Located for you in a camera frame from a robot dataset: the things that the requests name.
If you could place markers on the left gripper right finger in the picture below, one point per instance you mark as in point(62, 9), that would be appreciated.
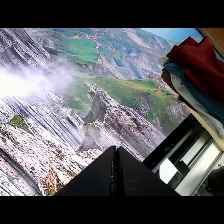
point(140, 180)

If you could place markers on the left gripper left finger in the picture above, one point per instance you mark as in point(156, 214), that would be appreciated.
point(96, 178)

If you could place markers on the cream garment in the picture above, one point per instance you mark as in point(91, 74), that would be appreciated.
point(218, 141)

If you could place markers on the blue garment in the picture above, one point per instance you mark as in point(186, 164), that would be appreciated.
point(201, 100)

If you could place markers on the silver frame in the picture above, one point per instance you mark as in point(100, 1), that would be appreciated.
point(196, 166)

